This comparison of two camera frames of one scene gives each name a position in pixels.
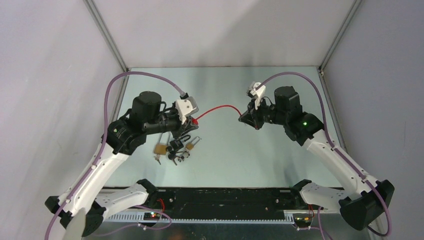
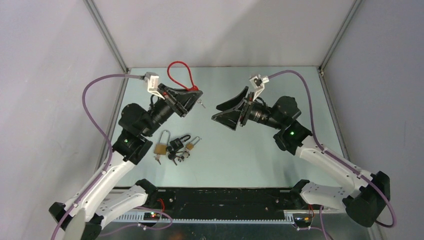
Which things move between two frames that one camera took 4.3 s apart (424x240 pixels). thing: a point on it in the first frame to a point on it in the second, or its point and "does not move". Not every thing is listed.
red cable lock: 195,120 to 182,83
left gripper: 188,126 to 188,98
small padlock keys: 185,155 does not move
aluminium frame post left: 106,34 does not move
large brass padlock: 161,148 does not move
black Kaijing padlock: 177,144 does not move
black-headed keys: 172,154 does not move
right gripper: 251,117 to 231,118
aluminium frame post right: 339,36 does not move
